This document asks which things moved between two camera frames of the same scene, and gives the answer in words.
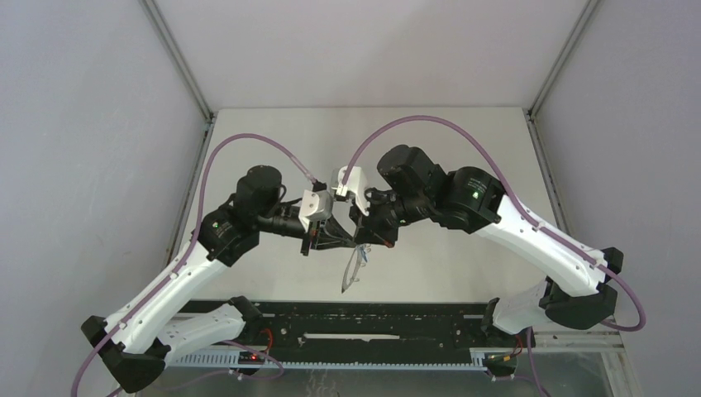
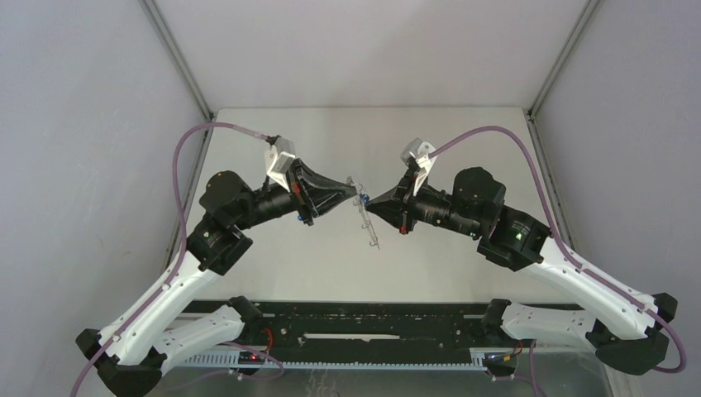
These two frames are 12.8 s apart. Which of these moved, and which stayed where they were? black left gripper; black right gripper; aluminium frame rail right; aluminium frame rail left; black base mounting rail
Moved: black right gripper; black left gripper
Stayed: aluminium frame rail left; aluminium frame rail right; black base mounting rail
